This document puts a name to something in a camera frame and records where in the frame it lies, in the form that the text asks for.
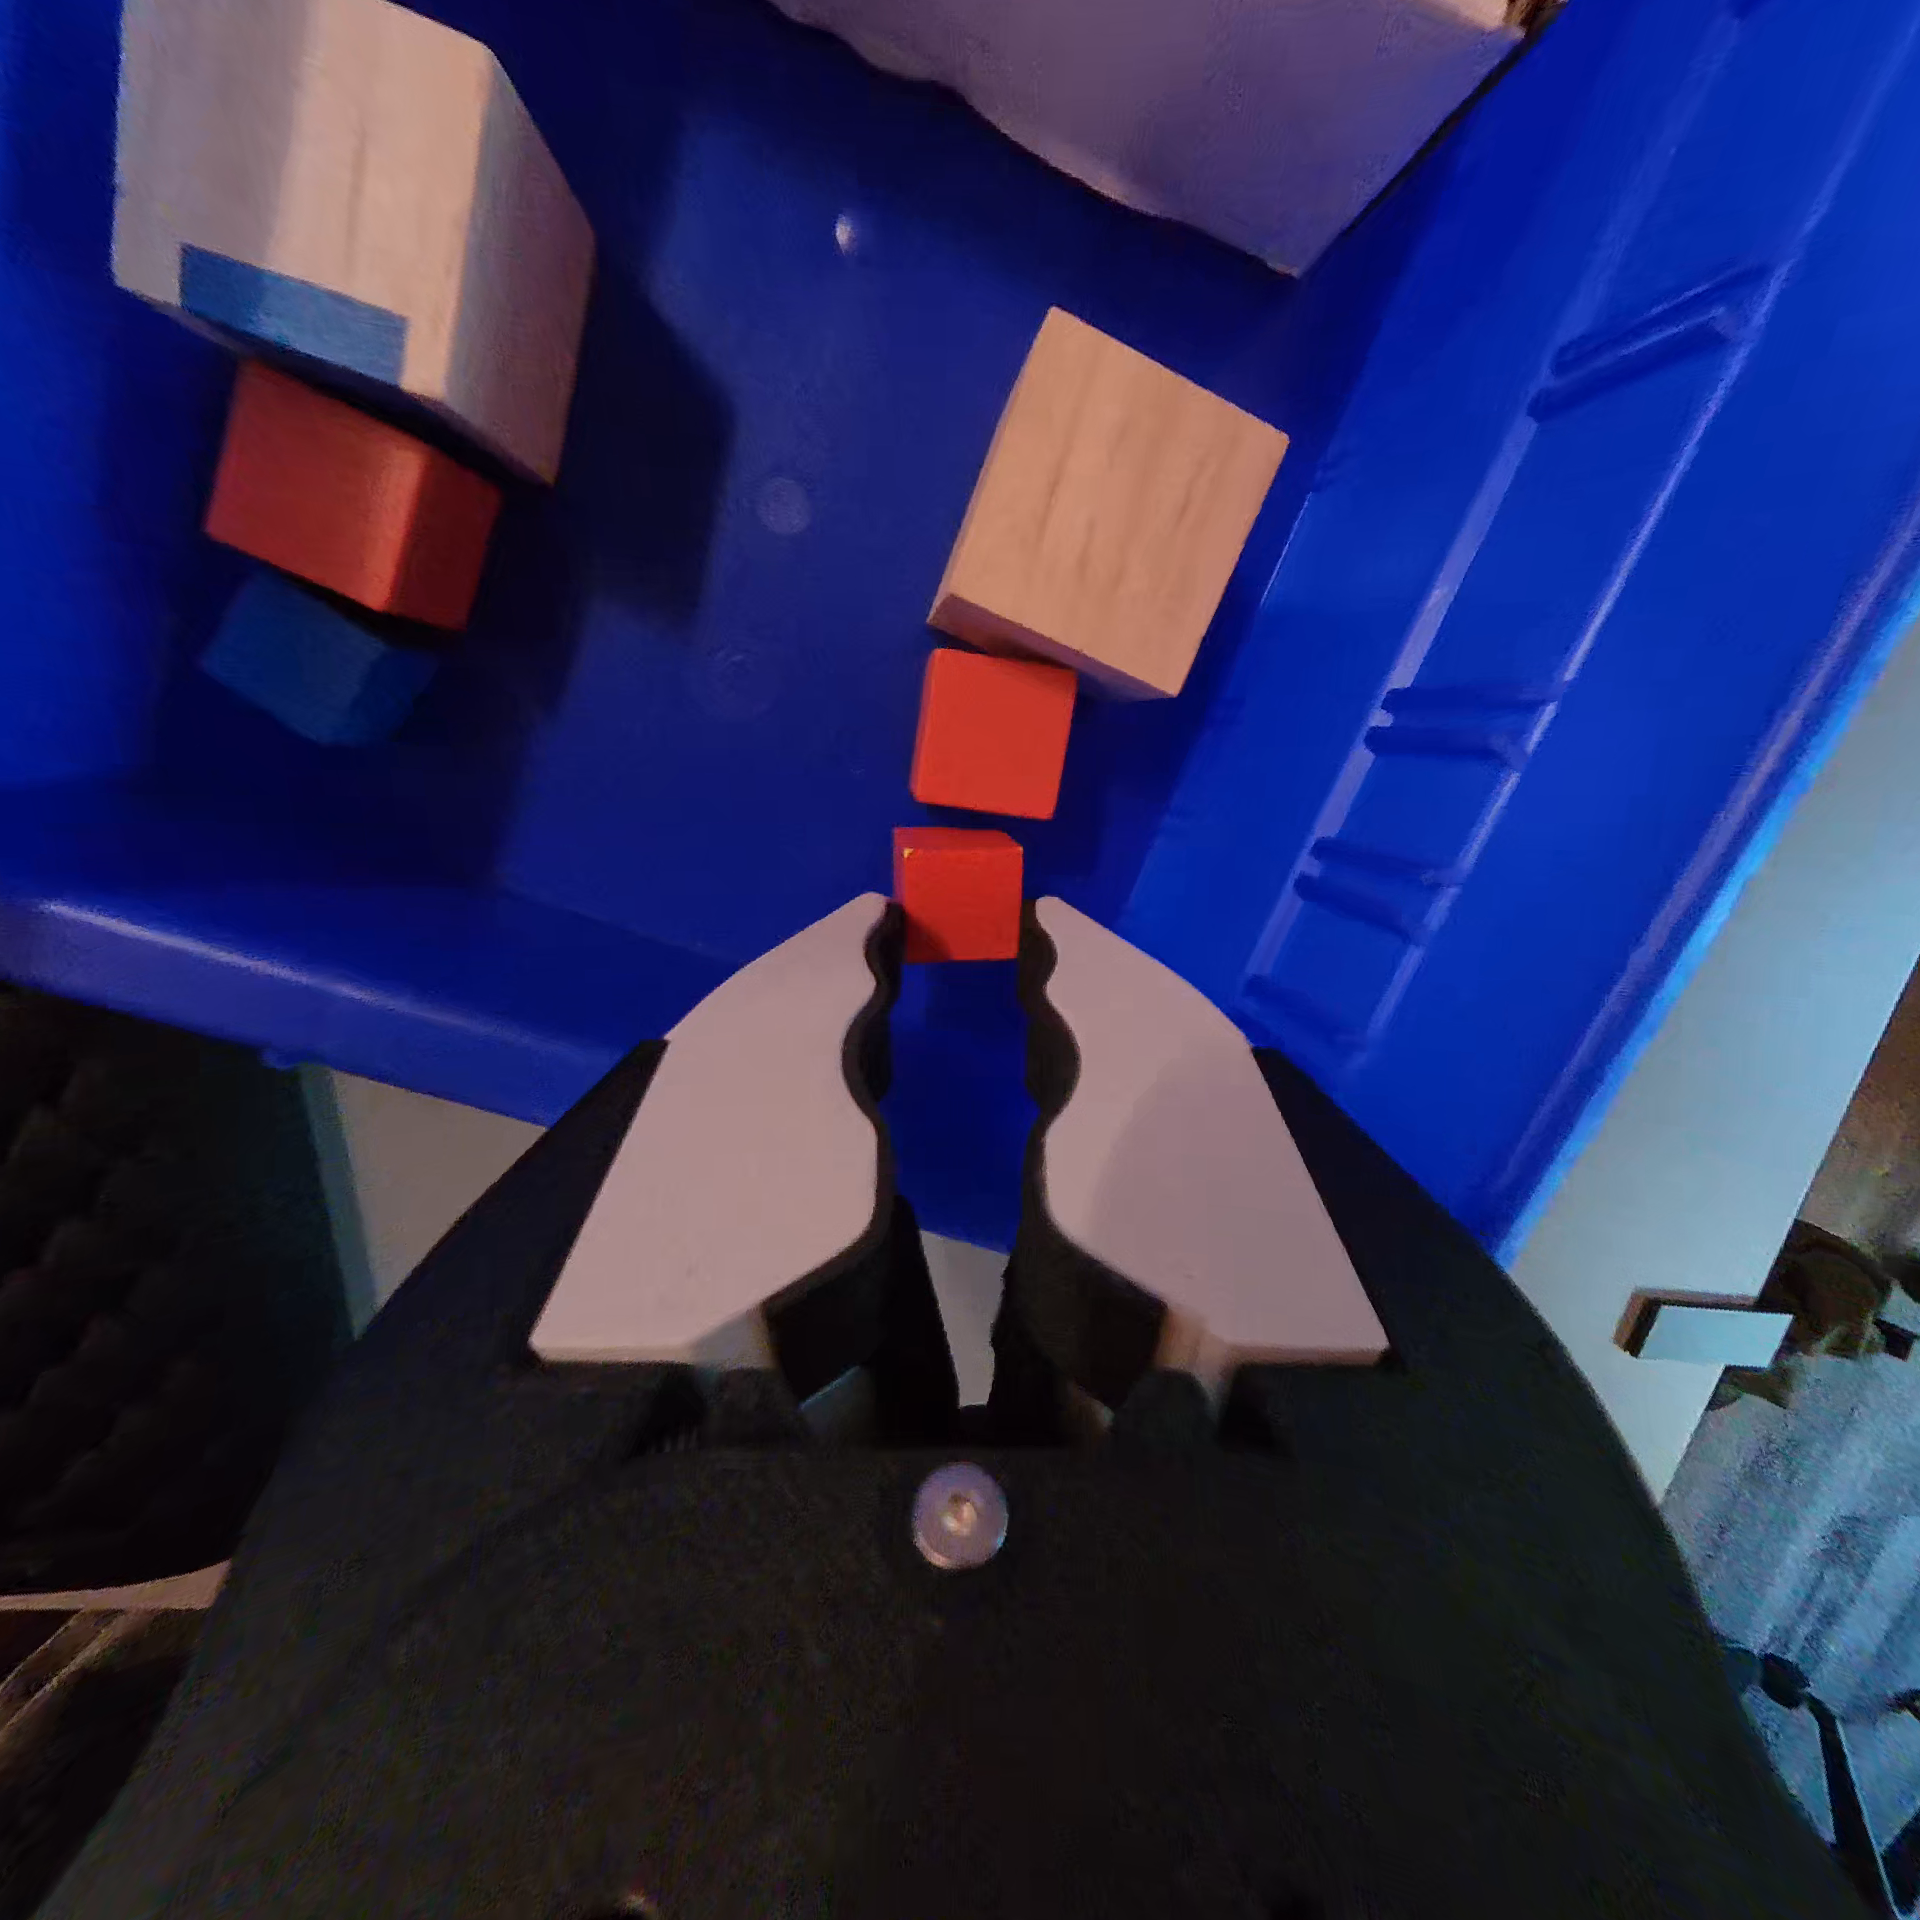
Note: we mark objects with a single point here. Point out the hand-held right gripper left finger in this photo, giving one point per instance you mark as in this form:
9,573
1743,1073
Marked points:
705,1170

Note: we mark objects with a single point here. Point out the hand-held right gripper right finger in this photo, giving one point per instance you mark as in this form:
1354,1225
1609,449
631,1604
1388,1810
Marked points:
1201,1185

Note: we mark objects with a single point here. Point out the small red cube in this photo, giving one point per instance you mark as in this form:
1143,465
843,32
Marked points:
960,892

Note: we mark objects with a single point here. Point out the medium red cube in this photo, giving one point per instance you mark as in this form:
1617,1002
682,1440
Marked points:
991,734
346,494

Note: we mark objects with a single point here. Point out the plain wooden block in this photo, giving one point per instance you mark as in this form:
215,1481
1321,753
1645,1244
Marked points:
1108,494

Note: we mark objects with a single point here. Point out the blue plastic bin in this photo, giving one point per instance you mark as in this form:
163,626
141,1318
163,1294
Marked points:
780,451

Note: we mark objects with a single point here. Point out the black textured wrist rest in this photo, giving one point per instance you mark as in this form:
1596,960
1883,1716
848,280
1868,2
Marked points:
149,1276

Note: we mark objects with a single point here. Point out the small blue cube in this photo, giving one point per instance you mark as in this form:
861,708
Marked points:
306,668

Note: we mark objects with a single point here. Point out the large wooden block blue tape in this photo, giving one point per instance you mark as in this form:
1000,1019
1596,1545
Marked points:
346,181

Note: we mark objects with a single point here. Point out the white cardboard mailer box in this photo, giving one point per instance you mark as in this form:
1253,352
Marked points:
1170,106

